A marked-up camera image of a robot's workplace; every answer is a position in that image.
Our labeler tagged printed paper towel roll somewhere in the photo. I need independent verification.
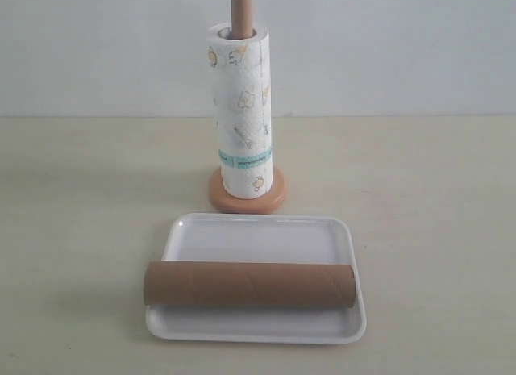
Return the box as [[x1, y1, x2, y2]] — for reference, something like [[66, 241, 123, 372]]
[[207, 23, 273, 199]]

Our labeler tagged brown cardboard tube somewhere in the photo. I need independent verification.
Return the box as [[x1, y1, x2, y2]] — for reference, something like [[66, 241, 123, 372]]
[[144, 261, 358, 309]]

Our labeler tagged white rectangular tray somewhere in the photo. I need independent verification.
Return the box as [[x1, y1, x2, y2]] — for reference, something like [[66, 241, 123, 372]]
[[146, 213, 367, 344]]

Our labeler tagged wooden paper towel holder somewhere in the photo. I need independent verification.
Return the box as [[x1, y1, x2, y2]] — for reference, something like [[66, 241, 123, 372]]
[[208, 0, 286, 214]]

